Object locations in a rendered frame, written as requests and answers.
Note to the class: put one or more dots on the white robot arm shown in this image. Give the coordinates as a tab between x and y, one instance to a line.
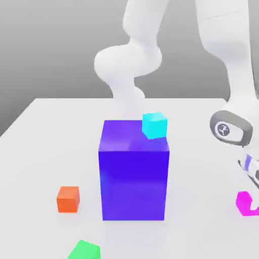
129	62

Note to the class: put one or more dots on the small orange cube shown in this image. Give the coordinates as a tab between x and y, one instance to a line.
67	200

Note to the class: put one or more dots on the small cyan cube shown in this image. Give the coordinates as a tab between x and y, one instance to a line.
154	125

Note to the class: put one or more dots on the large purple box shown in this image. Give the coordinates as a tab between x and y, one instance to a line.
133	182

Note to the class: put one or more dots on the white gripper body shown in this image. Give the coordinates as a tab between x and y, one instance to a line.
255	195

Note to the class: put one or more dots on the small magenta cube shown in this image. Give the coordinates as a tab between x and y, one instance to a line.
243	202

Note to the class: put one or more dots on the small green cube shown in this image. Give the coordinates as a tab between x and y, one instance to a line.
86	251

